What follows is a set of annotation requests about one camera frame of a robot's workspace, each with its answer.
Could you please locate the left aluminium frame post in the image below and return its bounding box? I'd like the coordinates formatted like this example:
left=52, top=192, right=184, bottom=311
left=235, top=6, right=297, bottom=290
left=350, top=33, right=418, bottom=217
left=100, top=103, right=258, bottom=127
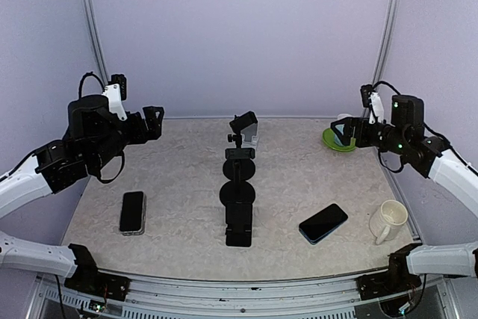
left=81, top=0, right=109, bottom=84

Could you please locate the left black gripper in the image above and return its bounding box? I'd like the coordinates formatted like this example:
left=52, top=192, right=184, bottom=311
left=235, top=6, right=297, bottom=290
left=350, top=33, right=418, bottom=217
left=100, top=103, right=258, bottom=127
left=89, top=105, right=164, bottom=170

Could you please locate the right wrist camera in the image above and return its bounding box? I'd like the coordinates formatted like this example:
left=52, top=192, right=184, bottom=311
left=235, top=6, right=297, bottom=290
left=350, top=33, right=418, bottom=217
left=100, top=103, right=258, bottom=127
left=360, top=84, right=385, bottom=124

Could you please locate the light blue mug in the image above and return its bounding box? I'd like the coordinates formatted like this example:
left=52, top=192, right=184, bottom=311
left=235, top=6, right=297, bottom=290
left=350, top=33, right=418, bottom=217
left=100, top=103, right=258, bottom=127
left=334, top=113, right=351, bottom=147

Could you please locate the green saucer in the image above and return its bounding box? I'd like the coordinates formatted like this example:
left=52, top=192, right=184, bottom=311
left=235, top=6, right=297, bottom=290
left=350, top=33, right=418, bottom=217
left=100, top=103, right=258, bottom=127
left=322, top=128, right=356, bottom=152

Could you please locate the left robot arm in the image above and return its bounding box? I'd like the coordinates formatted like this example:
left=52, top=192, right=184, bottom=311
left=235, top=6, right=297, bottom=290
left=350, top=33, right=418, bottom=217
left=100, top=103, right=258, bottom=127
left=1, top=95, right=164, bottom=293

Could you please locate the cream ceramic mug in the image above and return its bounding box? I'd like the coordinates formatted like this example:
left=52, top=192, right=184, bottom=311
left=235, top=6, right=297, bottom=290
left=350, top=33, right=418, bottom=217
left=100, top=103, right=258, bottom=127
left=369, top=200, right=409, bottom=245

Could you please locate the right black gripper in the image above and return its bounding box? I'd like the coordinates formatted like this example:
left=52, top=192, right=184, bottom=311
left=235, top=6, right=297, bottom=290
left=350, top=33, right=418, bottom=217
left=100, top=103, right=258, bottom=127
left=331, top=116, right=409, bottom=155

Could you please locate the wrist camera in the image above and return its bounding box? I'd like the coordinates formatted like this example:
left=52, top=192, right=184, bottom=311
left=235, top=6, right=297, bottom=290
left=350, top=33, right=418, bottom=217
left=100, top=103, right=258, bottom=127
left=102, top=74, right=127, bottom=121
left=360, top=84, right=385, bottom=124

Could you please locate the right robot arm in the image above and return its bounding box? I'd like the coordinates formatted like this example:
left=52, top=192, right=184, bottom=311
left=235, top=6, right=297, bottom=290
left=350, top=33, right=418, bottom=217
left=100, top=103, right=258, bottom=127
left=330, top=95, right=477, bottom=292

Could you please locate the rear black round-base stand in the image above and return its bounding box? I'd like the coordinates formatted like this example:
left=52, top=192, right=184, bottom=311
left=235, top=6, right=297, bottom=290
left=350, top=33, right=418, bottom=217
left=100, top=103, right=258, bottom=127
left=222, top=111, right=258, bottom=185

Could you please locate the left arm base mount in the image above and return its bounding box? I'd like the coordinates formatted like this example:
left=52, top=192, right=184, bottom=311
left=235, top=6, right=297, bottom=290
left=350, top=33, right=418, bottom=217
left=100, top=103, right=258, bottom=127
left=64, top=244, right=131, bottom=302

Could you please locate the white folding phone stand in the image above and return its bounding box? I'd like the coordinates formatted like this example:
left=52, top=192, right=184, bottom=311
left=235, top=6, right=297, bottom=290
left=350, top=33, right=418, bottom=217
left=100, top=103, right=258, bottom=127
left=240, top=123, right=259, bottom=150

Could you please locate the right aluminium frame post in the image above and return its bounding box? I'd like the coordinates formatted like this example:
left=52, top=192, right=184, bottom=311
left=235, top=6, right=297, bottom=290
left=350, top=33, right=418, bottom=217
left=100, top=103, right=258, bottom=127
left=372, top=0, right=400, bottom=84

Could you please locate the aluminium frame post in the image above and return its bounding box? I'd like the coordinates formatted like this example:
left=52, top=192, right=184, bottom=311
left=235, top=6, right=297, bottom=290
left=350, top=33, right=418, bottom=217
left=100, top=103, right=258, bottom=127
left=372, top=0, right=400, bottom=84
left=81, top=0, right=109, bottom=84

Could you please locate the blue phone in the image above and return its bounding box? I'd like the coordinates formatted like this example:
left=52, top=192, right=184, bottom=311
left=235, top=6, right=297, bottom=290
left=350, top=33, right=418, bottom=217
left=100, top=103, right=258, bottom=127
left=298, top=203, right=349, bottom=245

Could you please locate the black folding phone stand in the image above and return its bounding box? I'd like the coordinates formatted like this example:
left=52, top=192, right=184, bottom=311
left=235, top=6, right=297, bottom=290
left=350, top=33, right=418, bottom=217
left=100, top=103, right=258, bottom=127
left=225, top=202, right=253, bottom=247

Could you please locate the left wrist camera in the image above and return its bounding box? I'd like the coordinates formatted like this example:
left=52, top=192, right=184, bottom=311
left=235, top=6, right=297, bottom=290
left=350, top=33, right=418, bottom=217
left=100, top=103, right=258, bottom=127
left=102, top=74, right=127, bottom=121

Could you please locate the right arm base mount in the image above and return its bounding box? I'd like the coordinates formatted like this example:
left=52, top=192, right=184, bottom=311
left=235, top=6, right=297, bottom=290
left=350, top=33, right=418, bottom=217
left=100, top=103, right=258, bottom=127
left=356, top=244, right=422, bottom=300

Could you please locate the phone in clear case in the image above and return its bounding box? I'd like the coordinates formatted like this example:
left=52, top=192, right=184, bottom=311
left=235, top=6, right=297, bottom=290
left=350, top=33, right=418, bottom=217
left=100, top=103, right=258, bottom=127
left=119, top=191, right=146, bottom=235

